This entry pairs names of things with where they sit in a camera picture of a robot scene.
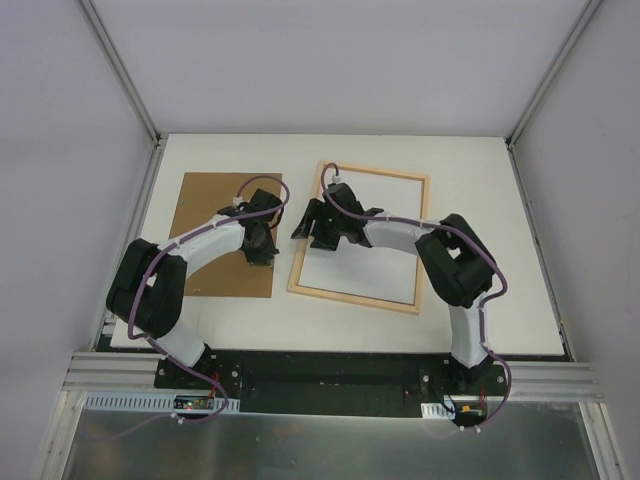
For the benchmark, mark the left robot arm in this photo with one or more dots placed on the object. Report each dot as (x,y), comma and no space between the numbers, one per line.
(148,289)

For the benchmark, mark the right cable duct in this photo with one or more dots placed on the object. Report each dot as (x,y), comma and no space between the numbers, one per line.
(437,411)

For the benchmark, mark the left cable duct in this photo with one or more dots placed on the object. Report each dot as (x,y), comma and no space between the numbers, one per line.
(159,403)

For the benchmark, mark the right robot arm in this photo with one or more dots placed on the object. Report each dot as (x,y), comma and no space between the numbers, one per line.
(458,265)

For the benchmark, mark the right aluminium corner post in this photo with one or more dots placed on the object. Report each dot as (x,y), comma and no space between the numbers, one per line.
(578,29)

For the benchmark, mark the cable duct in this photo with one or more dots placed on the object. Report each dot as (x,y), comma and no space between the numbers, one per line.
(437,411)
(159,403)

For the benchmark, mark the left aluminium corner post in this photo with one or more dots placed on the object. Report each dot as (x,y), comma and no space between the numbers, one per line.
(117,66)

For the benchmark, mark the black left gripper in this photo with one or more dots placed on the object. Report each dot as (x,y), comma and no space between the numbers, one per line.
(261,248)

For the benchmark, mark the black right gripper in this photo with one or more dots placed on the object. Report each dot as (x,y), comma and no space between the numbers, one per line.
(318,226)

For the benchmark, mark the light wooden picture frame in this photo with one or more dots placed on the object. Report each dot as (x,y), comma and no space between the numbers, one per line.
(360,240)

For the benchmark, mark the brown cardboard backing board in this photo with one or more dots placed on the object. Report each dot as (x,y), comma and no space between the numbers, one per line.
(216,267)

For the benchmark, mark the aluminium front rail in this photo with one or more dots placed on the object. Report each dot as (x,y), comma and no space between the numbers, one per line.
(526,380)

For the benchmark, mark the white paper sheet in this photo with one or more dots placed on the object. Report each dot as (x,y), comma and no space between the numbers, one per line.
(370,240)

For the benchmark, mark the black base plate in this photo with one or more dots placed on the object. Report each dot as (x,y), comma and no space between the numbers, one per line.
(330,383)

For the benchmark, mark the aluminium corner post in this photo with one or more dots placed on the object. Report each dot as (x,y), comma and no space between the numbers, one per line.
(578,29)
(117,66)

